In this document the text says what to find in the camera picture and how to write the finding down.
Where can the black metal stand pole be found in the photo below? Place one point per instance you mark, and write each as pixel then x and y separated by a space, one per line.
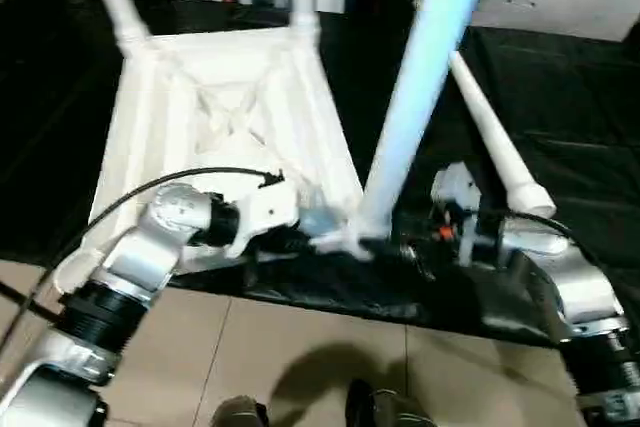
pixel 30 299

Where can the black mat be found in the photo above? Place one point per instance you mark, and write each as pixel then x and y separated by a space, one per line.
pixel 575 122

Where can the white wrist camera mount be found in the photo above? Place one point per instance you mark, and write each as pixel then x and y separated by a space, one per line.
pixel 457 187
pixel 265 207

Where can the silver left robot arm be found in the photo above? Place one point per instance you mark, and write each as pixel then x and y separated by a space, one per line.
pixel 145 247

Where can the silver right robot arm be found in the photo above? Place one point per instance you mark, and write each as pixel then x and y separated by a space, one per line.
pixel 580 282

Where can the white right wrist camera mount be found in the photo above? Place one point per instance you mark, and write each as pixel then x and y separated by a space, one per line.
pixel 457 187

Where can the dark left robot leg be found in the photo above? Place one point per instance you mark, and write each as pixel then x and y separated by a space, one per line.
pixel 239 413

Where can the white plastic table top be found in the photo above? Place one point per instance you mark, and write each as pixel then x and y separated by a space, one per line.
pixel 240 87

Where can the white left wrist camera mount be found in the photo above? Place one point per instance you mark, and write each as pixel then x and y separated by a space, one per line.
pixel 265 207

